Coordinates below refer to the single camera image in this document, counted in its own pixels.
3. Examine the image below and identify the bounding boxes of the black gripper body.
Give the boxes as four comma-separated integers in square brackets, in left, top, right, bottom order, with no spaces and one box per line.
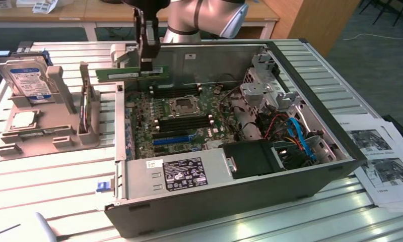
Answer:
[122,0,171,21]

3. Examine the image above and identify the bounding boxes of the green RAM stick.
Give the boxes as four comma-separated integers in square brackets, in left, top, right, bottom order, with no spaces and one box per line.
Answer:
[95,65,170,82]

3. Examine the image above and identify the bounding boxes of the black RAM slot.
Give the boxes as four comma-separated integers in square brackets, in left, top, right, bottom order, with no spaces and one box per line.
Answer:
[150,87,202,93]
[149,84,201,90]
[157,117,213,125]
[151,90,203,96]
[157,121,214,129]
[155,114,213,122]
[158,125,215,133]

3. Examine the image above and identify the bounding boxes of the CPU socket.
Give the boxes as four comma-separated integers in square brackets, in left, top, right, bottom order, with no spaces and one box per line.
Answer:
[167,96,202,117]

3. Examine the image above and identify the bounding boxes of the green motherboard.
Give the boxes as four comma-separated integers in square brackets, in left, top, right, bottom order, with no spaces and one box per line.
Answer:
[125,83,245,160]

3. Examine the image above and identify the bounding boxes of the upright graphics card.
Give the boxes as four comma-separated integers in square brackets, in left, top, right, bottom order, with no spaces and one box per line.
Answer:
[78,63,91,133]

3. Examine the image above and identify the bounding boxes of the white small boxes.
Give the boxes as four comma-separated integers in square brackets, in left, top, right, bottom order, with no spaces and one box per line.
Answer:
[14,0,60,15]

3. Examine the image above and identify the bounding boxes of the silver disk bay cage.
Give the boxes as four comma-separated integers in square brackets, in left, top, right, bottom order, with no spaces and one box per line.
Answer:
[238,47,324,119]

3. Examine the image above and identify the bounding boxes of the black expansion slot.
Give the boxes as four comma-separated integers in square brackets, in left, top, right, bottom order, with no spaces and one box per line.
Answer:
[151,131,190,141]

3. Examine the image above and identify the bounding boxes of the blue expansion slot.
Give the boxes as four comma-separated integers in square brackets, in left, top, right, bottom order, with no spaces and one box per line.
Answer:
[153,136,193,146]

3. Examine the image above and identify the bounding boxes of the hard disk with blue label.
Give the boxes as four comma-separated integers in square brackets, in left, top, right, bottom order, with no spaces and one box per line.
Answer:
[0,59,52,104]

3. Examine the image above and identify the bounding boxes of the blue disk caddy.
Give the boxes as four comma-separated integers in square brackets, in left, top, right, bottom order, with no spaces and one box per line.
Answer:
[0,41,52,68]

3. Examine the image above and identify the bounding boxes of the wooden cabinet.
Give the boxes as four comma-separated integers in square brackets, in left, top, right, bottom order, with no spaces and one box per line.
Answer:
[263,0,362,57]

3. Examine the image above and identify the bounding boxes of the silver CPU chip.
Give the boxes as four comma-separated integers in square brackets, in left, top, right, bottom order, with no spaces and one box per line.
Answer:
[12,112,38,129]

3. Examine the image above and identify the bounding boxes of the grey parts rack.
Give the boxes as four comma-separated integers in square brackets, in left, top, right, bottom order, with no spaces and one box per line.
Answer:
[0,62,118,162]

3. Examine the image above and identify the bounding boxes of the black fan shroud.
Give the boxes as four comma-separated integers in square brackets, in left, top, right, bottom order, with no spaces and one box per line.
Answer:
[223,140,276,180]

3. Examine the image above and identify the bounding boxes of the silver power supply unit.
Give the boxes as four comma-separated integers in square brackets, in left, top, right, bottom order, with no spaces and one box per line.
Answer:
[125,148,238,200]

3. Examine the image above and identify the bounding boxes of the blue case latch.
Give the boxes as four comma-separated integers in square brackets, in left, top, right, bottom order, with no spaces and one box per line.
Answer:
[94,179,117,195]

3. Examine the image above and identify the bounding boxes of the black open PC case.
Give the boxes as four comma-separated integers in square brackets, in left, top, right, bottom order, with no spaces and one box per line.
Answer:
[103,37,370,239]

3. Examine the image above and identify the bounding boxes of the black chair legs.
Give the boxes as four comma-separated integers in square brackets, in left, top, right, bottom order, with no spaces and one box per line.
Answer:
[358,0,403,32]

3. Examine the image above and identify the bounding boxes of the printed paper sheet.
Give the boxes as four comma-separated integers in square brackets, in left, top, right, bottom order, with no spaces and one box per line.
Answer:
[352,157,403,210]
[343,115,403,162]

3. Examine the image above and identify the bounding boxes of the white rounded object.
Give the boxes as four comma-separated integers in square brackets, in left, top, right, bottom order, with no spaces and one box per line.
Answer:
[0,211,58,242]

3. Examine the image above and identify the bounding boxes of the wooden desk white frame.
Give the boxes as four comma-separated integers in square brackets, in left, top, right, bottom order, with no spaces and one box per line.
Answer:
[0,0,280,41]

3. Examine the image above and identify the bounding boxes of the red yellow power wire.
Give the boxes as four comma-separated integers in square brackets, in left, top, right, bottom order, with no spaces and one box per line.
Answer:
[266,114,311,152]

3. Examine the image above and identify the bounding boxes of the blue data wire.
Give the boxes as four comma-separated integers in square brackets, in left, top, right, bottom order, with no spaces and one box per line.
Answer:
[287,116,319,163]

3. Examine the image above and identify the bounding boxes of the white floor cable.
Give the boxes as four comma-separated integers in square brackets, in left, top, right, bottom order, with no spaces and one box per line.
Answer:
[342,32,403,41]

